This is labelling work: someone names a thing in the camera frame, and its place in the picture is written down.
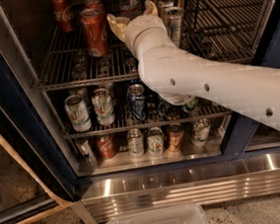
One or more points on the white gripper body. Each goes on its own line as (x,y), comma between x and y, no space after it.
(139,27)

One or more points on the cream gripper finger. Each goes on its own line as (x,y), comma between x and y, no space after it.
(150,8)
(118,25)

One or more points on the clear plastic water bottle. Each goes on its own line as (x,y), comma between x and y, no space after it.
(130,8)

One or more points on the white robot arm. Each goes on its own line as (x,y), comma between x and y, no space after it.
(176,75)

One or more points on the green soda can middle shelf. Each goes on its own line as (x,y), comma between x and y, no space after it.
(191,106)

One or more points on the red can bottom shelf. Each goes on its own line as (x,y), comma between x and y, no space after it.
(105,145)

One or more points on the open glass fridge door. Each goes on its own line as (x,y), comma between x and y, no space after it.
(25,196)

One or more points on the stainless steel fridge base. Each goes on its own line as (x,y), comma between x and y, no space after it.
(107,199)

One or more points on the front silver energy drink can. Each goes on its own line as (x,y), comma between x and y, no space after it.
(174,23)

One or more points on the front red cola can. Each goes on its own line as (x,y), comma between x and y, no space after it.
(94,31)

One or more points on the red cola can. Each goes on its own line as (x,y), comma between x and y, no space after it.
(94,31)
(92,7)

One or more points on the middle red cola can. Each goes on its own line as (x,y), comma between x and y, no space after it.
(92,7)

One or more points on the back left coca-cola can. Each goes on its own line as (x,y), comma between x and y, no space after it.
(63,13)

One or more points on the left blue soda can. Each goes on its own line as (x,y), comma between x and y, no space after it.
(136,101)

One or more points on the blue soda can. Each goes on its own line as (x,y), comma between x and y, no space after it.
(163,106)
(136,101)

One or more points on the right blue soda can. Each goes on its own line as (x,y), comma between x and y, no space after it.
(163,106)

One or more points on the white green soda can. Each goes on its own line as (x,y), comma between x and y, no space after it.
(78,113)
(102,103)

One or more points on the left white green soda can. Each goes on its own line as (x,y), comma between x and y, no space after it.
(78,113)

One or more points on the orange brown can bottom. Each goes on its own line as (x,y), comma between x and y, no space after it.
(175,134)

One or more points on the tilted white green can bottom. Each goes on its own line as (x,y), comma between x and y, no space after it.
(200,132)

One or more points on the silver can bottom left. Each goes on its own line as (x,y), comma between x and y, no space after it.
(84,147)

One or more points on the middle wire shelf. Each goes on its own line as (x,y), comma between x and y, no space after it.
(123,119)

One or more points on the blue fridge centre post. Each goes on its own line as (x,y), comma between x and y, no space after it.
(268,54)

